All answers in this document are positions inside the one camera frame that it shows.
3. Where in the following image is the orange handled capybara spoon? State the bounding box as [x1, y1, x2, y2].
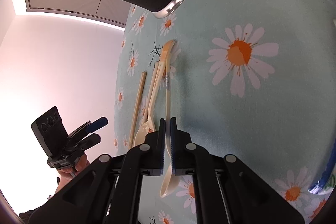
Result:
[133, 40, 175, 146]

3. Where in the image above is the white blue salt bag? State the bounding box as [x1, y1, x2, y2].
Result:
[308, 158, 335, 195]

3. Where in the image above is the daisy print teal tablecloth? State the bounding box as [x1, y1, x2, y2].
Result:
[113, 0, 335, 223]

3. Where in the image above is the yellow handled cartoon spoon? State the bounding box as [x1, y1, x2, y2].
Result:
[159, 70, 181, 199]

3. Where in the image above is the bamboo chopstick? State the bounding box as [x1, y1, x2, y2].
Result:
[142, 61, 159, 123]
[128, 71, 147, 149]

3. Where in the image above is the person's left hand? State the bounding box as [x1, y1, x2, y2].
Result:
[55, 153, 90, 193]

